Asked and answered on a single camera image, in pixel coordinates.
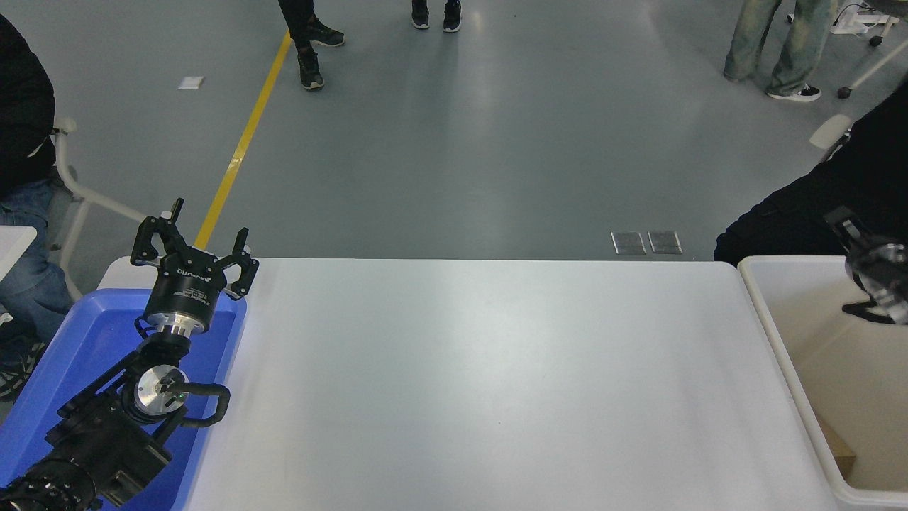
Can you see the white wheeled chair base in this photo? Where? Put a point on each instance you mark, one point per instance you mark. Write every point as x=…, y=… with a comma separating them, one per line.
x=876, y=64

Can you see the blue plastic tray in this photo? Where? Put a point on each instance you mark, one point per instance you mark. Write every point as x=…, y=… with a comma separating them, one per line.
x=92, y=341

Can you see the person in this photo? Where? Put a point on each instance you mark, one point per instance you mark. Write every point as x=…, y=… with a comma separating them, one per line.
x=436, y=14
x=794, y=220
x=794, y=42
x=310, y=67
x=25, y=106

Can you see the small white side table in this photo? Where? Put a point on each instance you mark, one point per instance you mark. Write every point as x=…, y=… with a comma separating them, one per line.
x=13, y=245

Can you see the metal floor plate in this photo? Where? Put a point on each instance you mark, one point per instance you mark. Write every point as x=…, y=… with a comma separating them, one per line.
x=665, y=242
x=628, y=243

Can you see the large pale bin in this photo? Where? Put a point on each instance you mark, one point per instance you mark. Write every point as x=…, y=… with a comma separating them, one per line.
x=801, y=341

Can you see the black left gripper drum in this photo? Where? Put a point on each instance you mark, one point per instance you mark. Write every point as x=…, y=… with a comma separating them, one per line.
x=186, y=287

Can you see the grey chair with white frame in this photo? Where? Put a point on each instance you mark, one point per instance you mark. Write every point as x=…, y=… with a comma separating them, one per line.
x=78, y=202

